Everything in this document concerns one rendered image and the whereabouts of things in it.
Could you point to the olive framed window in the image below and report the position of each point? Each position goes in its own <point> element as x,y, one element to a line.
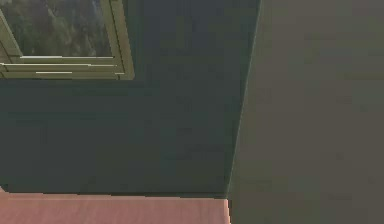
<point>60,30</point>

